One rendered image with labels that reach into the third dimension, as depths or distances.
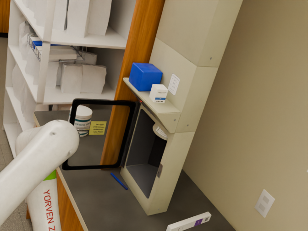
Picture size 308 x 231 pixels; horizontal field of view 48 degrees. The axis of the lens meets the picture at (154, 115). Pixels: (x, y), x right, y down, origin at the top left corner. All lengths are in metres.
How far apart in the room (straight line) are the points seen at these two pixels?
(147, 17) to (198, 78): 0.39
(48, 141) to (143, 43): 0.75
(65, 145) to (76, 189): 0.73
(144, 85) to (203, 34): 0.34
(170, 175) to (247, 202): 0.42
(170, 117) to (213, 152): 0.59
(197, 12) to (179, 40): 0.14
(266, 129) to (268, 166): 0.17
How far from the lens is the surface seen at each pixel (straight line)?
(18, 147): 1.21
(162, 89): 1.39
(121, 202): 1.73
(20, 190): 0.98
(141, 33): 1.58
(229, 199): 1.87
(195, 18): 1.34
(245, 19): 1.76
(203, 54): 1.31
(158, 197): 1.65
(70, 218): 1.87
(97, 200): 1.71
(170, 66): 1.45
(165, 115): 1.35
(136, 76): 1.47
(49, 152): 1.02
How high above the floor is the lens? 2.09
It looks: 27 degrees down
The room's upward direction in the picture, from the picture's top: 16 degrees clockwise
